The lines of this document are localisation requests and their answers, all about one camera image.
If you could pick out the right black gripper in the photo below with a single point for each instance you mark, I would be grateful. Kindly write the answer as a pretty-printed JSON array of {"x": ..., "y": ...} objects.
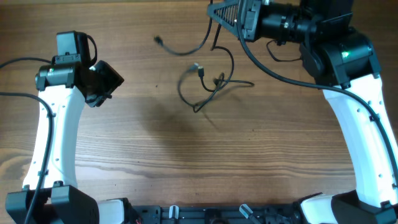
[{"x": 249, "y": 14}]

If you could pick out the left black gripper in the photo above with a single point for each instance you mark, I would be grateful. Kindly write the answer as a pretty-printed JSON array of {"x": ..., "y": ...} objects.
[{"x": 114, "y": 80}]

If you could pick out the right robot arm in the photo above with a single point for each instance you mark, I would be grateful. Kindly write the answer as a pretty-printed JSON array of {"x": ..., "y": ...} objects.
[{"x": 344, "y": 66}]

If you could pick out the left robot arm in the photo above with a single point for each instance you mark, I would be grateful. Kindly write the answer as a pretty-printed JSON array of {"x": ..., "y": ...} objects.
[{"x": 73, "y": 79}]

